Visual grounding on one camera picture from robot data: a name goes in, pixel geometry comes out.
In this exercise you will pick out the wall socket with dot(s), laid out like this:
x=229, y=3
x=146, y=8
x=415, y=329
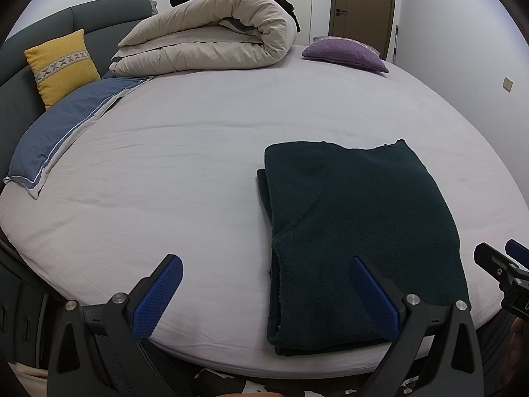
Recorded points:
x=507, y=83

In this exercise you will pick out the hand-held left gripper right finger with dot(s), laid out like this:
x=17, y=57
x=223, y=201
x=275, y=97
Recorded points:
x=374, y=293

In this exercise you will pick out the beige folded duvet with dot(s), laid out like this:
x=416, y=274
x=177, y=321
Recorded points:
x=198, y=45

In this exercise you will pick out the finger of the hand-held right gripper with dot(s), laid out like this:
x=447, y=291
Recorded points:
x=494, y=262
x=518, y=250

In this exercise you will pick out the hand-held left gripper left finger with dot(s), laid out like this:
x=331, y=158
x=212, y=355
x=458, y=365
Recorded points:
x=159, y=297

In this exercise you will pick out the white wardrobe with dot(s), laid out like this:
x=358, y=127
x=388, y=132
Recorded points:
x=306, y=0

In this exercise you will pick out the person's right hand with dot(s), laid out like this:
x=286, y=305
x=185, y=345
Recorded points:
x=521, y=351

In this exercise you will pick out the bed with white sheet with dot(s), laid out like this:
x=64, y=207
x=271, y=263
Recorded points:
x=186, y=153

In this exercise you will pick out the grey upholstered headboard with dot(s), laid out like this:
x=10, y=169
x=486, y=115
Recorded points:
x=95, y=12

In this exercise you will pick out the brown door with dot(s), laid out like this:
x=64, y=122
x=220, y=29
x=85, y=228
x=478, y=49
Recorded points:
x=363, y=8

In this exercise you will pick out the dark green sweater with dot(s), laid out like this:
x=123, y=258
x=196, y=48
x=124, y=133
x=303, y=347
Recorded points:
x=363, y=215

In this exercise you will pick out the yellow patterned pillow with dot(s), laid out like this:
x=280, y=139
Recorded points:
x=62, y=66

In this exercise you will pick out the purple pillow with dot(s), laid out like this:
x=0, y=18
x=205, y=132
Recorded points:
x=343, y=51

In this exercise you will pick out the blue pillow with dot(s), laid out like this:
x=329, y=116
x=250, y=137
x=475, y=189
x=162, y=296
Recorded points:
x=62, y=124

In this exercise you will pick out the thin leaning stick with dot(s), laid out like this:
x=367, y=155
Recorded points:
x=396, y=45

